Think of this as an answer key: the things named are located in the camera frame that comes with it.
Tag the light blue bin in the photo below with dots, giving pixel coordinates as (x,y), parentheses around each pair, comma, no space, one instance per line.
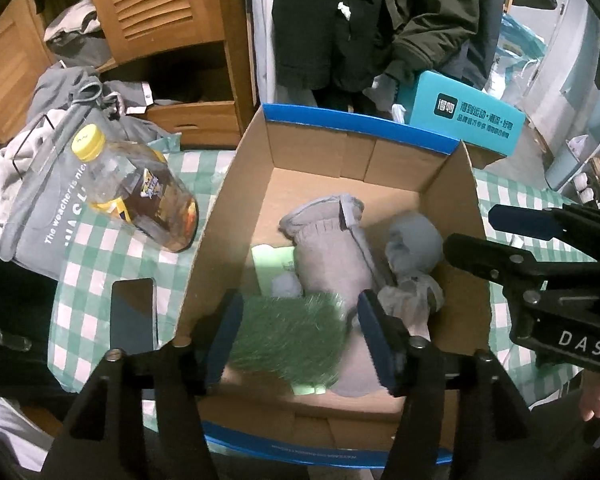
(562,172)

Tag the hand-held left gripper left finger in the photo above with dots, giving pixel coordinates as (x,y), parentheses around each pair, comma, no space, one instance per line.
(227,332)

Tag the green checkered cloth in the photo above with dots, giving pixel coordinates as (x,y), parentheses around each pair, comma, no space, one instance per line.
(95,280)

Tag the blue plastic bag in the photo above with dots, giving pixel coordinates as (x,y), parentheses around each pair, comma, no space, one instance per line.
(520,55)

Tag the teal cardboard box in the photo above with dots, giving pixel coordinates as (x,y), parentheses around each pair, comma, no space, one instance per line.
(465,115)

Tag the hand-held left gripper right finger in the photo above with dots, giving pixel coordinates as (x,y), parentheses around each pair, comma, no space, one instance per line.
(375,340)

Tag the grey fleece sock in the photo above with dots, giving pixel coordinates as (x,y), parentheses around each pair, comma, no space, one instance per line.
(325,255)

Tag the black smartphone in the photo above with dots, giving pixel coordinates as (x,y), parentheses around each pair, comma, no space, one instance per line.
(132,315)

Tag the wooden louvred cabinet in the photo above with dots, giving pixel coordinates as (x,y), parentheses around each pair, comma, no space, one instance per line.
(155,10)

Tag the thin grey stocking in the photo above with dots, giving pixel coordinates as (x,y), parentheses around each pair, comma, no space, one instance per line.
(415,302)

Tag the light green cloth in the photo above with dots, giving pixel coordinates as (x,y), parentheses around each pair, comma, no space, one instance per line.
(270,260)

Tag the blue-rimmed cardboard box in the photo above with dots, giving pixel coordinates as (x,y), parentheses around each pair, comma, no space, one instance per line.
(380,175)

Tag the grey hoodie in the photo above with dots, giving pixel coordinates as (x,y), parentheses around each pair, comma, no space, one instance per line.
(35,195)

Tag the navy hanging coat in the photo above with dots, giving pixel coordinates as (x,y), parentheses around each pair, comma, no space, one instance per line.
(485,25)

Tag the yellow-capped plastic bottle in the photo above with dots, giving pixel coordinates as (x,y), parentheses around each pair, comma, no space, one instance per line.
(140,190)

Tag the green fuzzy sock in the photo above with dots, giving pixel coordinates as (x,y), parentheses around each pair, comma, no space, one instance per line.
(290,340)

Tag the small grey sock ball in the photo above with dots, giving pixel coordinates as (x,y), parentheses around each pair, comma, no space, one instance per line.
(286,286)

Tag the person's right hand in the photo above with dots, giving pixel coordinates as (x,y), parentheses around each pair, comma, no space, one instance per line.
(595,402)

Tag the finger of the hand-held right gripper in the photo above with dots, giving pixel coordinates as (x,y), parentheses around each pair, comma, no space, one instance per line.
(505,262)
(530,222)

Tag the white bin liner bag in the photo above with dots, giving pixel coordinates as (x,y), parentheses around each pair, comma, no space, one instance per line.
(579,146)

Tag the grey folded clothes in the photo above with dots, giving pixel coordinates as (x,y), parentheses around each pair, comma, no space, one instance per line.
(75,30)

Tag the dark olive hanging coat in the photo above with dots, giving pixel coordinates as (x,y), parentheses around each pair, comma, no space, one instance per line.
(370,20)

